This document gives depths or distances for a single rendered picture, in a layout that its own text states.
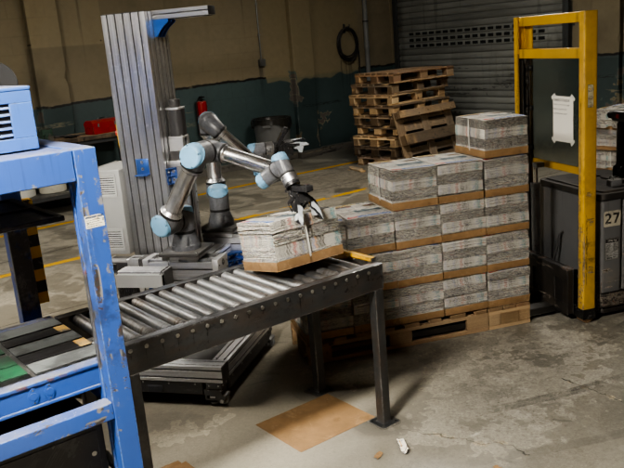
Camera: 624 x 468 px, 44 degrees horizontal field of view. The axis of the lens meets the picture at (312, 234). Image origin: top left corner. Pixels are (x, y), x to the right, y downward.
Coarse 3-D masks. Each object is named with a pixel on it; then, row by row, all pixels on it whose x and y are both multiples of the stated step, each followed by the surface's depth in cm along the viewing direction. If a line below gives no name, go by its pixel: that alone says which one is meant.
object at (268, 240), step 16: (240, 224) 352; (256, 224) 340; (272, 224) 332; (288, 224) 337; (256, 240) 344; (272, 240) 334; (288, 240) 338; (256, 256) 347; (272, 256) 337; (288, 256) 338
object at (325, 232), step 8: (320, 208) 353; (328, 208) 350; (312, 216) 345; (328, 216) 350; (336, 216) 353; (312, 224) 345; (320, 224) 348; (328, 224) 350; (336, 224) 353; (312, 232) 345; (320, 232) 348; (328, 232) 351; (336, 232) 354; (320, 240) 349; (328, 240) 351; (336, 240) 354; (320, 248) 348
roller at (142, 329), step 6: (120, 312) 313; (126, 318) 306; (132, 318) 304; (126, 324) 304; (132, 324) 301; (138, 324) 298; (144, 324) 297; (138, 330) 296; (144, 330) 293; (150, 330) 291; (156, 330) 291
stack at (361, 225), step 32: (352, 224) 430; (384, 224) 436; (416, 224) 442; (448, 224) 448; (480, 224) 453; (384, 256) 440; (416, 256) 445; (448, 256) 452; (480, 256) 457; (416, 288) 450; (448, 288) 457; (480, 288) 462; (320, 320) 438; (352, 320) 443; (448, 320) 461; (480, 320) 467; (352, 352) 449
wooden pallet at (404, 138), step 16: (400, 112) 1027; (416, 112) 1046; (432, 112) 1085; (448, 112) 1105; (400, 128) 1036; (416, 128) 1059; (448, 128) 1084; (400, 144) 1035; (432, 144) 1071; (448, 144) 1097
